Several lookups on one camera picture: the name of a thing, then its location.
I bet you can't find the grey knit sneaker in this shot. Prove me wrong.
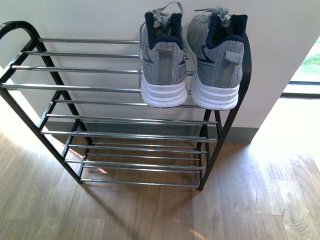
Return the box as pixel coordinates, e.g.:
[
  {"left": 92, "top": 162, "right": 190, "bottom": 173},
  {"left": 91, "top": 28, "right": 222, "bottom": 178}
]
[
  {"left": 139, "top": 2, "right": 188, "bottom": 108},
  {"left": 185, "top": 7, "right": 248, "bottom": 111}
]

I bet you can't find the black metal shoe rack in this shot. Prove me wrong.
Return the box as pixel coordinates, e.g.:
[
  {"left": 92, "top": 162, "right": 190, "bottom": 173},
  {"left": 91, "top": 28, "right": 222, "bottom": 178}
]
[{"left": 0, "top": 21, "right": 252, "bottom": 190}]

